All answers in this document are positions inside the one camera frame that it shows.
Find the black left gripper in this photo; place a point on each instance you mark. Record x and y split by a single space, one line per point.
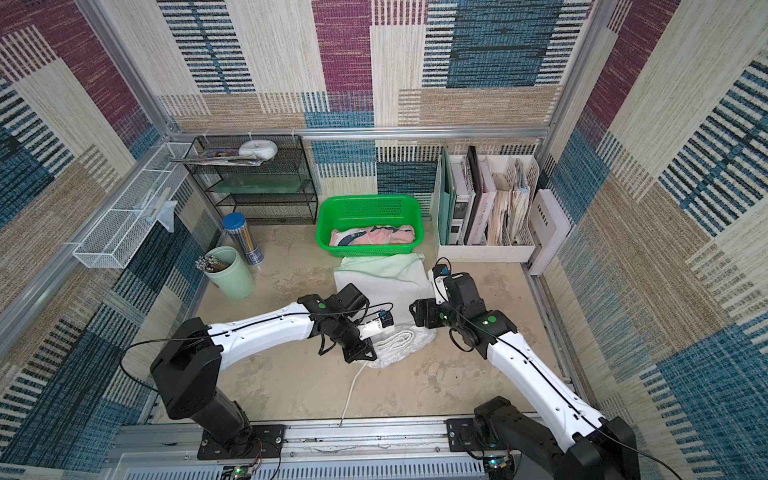
358 354

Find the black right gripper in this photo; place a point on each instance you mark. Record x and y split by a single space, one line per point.
420 313

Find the white shirt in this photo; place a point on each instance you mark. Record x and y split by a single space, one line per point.
393 282

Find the pink shark print shorts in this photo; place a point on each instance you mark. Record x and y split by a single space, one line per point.
373 236

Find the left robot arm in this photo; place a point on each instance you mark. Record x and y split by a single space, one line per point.
187 368

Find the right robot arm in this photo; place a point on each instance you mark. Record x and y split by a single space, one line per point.
570 439

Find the white plastic file organizer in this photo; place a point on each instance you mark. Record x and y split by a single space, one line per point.
493 197

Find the green plastic basket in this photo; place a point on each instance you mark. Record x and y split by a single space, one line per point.
360 211

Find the green folder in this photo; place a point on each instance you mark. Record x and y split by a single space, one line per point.
445 194

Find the light green cup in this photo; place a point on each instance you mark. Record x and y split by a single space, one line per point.
225 267

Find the grey Inedia magazine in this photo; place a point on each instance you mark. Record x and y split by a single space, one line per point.
549 226

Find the blue lid cylindrical can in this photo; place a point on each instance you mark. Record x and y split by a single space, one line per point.
236 226

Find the white round object on shelf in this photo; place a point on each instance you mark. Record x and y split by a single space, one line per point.
258 149

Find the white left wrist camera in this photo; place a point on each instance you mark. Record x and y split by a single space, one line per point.
381 321

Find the black wire shelf rack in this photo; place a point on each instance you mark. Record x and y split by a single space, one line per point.
274 192

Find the white wire wall basket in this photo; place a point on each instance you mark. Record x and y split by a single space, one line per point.
117 235

